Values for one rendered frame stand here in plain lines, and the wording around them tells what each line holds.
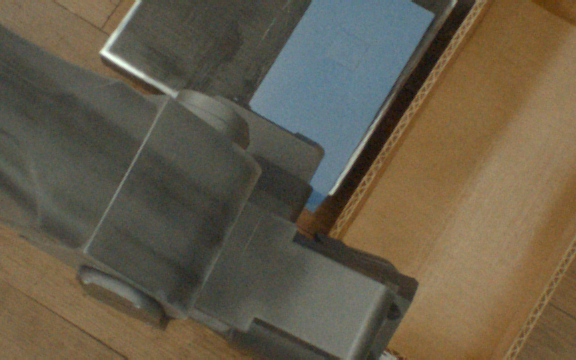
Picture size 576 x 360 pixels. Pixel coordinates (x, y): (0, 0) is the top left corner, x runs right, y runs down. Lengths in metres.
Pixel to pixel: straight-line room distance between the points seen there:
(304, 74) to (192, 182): 0.31
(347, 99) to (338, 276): 0.26
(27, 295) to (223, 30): 0.20
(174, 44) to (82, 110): 0.34
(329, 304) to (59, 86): 0.15
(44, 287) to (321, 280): 0.28
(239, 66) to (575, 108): 0.21
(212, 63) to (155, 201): 0.32
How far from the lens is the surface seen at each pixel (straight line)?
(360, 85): 0.77
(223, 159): 0.48
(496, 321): 0.76
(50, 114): 0.44
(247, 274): 0.52
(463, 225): 0.77
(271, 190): 0.59
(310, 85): 0.77
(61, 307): 0.76
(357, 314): 0.52
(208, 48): 0.78
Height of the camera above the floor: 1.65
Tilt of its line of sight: 75 degrees down
